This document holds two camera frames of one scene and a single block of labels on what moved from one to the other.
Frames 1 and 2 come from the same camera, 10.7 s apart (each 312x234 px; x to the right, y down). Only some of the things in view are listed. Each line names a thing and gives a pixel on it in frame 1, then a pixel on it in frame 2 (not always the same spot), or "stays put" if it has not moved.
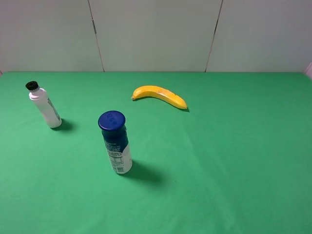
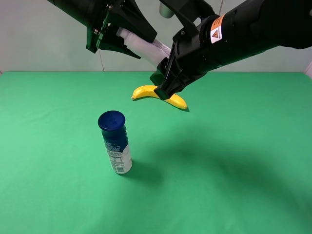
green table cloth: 238,160 stays put
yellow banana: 144,91 stays put
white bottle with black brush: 40,96 to 152,51
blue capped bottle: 112,123 stays put
